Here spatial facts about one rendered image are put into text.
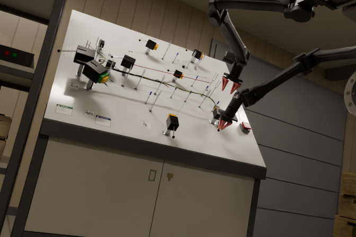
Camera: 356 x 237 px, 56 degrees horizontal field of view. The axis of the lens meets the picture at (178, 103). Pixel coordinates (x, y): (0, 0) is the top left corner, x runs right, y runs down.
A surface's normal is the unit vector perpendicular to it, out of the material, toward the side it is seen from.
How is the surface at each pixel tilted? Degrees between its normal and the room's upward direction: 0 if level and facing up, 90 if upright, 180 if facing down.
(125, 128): 49
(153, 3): 90
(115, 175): 90
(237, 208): 90
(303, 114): 90
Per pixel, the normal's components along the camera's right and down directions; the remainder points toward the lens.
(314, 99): 0.49, -0.07
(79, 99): 0.42, -0.71
